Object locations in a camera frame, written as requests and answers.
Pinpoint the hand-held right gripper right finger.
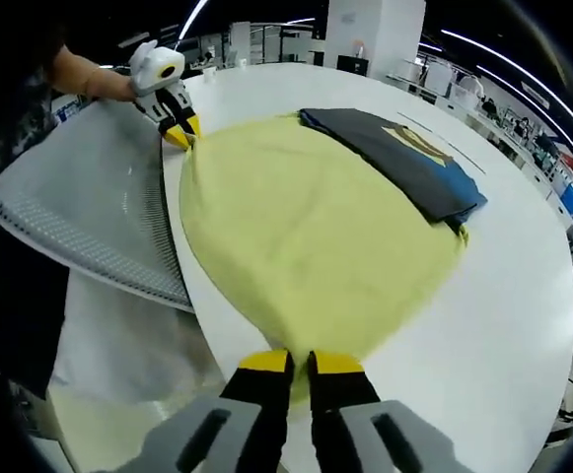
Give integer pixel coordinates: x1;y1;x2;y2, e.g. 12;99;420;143
307;349;460;473

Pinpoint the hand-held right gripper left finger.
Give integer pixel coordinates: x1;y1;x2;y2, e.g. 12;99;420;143
140;347;296;473

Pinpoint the yellow grey blue garment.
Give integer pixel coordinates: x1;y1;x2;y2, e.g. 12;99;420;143
179;106;489;410

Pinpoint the grey mesh office chair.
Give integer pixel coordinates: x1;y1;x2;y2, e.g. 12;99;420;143
0;101;196;314

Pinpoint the person's dark patterned shirt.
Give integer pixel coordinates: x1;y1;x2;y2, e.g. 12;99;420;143
0;19;70;400

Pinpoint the black cabinet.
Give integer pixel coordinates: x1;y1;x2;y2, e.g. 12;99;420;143
337;54;370;76

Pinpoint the white square pillar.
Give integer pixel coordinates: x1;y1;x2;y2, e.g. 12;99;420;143
324;0;426;76

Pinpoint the white desk row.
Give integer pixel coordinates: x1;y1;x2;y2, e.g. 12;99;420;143
389;58;573;247

